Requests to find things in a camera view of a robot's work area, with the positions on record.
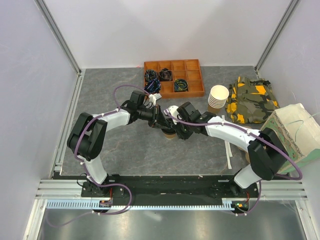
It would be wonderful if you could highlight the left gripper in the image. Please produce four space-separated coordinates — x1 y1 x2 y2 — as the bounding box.
137 105 171 131

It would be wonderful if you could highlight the brown paper coffee cup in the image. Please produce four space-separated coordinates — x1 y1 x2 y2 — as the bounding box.
163 132 177 140

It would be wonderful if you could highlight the black plastic cup lid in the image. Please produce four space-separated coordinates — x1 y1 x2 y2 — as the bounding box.
161 128 176 135

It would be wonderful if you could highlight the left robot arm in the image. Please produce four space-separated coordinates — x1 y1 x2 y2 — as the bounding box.
67 90 176 197

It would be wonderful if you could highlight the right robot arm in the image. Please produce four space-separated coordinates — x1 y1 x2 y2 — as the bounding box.
163 102 288 197

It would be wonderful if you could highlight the blue striped rolled tie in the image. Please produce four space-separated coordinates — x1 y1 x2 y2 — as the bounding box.
144 79 161 94

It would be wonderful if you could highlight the green yellow rolled tie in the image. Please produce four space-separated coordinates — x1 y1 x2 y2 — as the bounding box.
173 78 189 92

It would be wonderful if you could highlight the white wrapped straw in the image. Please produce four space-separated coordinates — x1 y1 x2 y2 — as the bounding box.
221 114 234 158
226 155 232 170

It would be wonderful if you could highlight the orange wooden compartment tray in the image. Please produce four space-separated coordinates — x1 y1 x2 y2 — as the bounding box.
143 59 205 99

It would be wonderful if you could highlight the stack of paper cups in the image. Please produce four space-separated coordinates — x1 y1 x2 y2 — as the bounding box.
207 85 229 114

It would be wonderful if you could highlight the brown rolled tie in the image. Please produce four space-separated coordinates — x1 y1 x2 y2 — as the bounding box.
159 68 173 82

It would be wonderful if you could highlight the dark rolled tie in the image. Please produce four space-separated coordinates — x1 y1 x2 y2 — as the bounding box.
144 69 158 82

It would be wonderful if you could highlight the cardboard cup carrier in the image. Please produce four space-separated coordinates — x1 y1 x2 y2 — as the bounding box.
238 147 251 164

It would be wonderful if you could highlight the camouflage cloth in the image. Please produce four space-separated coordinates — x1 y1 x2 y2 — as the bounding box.
225 76 279 124

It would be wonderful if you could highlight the green printed paper bag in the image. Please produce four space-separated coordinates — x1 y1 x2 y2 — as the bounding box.
261 103 320 168

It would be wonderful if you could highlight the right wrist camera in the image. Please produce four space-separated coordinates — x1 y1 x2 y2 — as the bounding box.
163 105 179 125

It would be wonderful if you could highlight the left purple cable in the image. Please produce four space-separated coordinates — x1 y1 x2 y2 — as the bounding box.
45 85 153 228

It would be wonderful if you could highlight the purple cable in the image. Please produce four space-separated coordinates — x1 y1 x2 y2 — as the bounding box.
45 85 153 228
163 108 303 217

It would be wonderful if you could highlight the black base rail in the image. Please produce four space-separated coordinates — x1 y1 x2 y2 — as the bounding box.
79 172 261 208

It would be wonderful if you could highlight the slotted cable duct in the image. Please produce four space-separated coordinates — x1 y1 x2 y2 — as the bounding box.
46 199 243 211

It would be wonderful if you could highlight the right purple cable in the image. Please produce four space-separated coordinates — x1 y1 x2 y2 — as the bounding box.
163 108 303 217

